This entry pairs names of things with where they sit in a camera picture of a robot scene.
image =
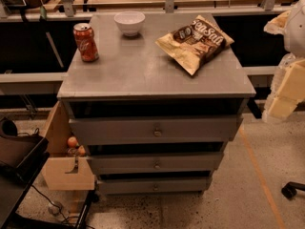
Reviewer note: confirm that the open wooden side drawer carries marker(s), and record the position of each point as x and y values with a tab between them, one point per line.
63	170

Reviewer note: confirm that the grey drawer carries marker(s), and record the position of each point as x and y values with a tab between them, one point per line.
155	163
136	130
155	185

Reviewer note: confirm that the grey middle drawer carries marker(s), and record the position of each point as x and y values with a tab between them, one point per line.
155	163

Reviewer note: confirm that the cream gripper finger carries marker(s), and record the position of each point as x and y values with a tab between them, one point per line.
282	107

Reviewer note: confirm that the sea salt chip bag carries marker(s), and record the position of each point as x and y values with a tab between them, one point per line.
195	44

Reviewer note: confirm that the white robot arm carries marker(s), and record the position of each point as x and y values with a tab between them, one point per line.
294	44

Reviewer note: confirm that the black cart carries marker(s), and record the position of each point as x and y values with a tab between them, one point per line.
21	160

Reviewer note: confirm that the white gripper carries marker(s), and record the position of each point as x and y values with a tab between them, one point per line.
295	29

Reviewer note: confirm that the orange fruit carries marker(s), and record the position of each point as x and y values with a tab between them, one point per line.
72	142

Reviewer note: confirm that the white ceramic bowl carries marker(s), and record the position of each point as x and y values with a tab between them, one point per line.
130	22

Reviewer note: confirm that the grey bottom drawer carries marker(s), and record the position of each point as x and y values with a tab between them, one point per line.
155	185

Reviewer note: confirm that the grey drawer cabinet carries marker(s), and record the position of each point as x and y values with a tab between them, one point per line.
134	78

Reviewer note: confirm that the black chair wheel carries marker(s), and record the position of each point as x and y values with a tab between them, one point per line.
290	189

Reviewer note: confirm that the red coke can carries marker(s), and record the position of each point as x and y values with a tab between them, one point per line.
84	38

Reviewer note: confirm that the grey top drawer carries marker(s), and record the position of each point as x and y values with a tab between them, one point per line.
136	130

